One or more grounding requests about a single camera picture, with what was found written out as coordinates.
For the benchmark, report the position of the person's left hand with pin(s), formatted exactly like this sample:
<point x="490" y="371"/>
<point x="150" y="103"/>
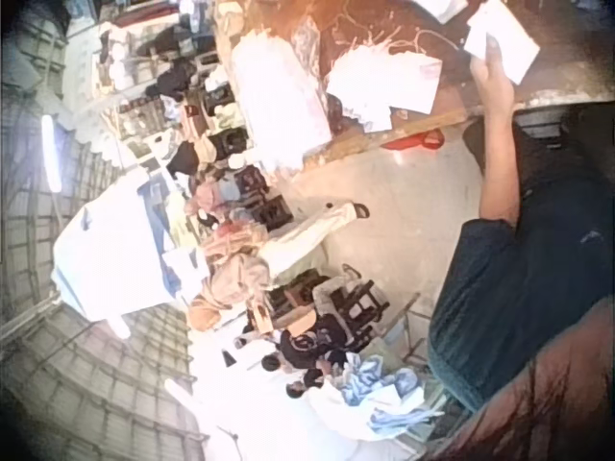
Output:
<point x="492" y="84"/>

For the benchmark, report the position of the white paper sheet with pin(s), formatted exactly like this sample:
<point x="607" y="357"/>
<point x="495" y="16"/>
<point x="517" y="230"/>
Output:
<point x="509" y="45"/>

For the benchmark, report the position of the white paper piece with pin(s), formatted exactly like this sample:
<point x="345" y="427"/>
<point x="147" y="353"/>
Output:
<point x="444" y="8"/>

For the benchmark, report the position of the stack of white paper sheets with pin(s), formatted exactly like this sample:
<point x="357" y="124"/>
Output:
<point x="384" y="86"/>

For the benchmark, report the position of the long wooden ruler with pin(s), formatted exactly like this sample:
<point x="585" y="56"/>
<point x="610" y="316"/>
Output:
<point x="384" y="134"/>

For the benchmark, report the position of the white fabric pile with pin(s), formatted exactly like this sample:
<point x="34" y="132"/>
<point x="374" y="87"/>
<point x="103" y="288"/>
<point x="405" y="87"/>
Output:
<point x="281" y="101"/>

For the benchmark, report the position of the dark stools cluster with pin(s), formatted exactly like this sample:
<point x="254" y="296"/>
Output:
<point x="346" y="307"/>

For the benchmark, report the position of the cluttered shelves with goods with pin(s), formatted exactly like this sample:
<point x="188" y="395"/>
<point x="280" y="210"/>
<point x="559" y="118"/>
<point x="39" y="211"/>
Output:
<point x="187" y="101"/>

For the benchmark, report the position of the heap of blue white cloth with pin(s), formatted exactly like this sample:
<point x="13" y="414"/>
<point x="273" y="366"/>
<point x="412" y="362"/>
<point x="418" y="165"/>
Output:
<point x="379" y="394"/>

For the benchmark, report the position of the large white cloth sheet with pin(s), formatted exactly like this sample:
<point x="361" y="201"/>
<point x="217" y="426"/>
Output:
<point x="115" y="249"/>

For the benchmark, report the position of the fluorescent tube lamp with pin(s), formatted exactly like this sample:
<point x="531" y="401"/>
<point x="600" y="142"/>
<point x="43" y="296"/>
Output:
<point x="50" y="153"/>

